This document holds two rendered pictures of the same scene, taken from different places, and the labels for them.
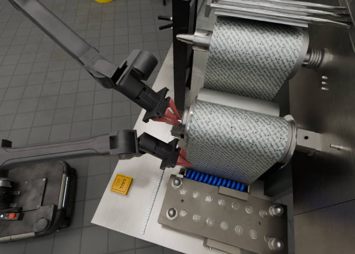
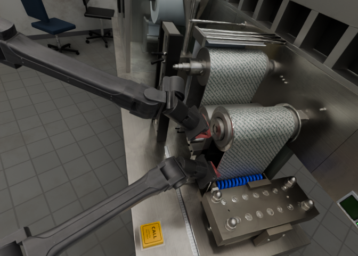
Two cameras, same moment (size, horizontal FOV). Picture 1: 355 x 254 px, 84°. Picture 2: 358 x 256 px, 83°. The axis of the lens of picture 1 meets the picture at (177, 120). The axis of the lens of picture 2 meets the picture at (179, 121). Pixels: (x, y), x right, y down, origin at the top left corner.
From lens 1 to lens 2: 38 cm
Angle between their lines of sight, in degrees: 29
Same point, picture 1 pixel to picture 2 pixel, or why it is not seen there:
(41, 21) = (58, 64)
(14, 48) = not seen: outside the picture
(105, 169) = not seen: outside the picture
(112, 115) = (44, 190)
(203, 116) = (238, 118)
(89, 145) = (145, 185)
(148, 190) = (180, 226)
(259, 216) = (283, 191)
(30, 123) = not seen: outside the picture
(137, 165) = (154, 207)
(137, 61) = (174, 85)
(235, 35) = (226, 57)
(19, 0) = (17, 44)
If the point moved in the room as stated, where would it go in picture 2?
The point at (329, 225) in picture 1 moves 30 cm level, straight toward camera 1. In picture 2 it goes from (348, 156) to (301, 213)
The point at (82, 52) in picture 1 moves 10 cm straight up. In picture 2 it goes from (122, 85) to (121, 45)
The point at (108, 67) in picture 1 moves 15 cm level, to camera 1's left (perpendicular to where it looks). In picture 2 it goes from (158, 93) to (95, 106)
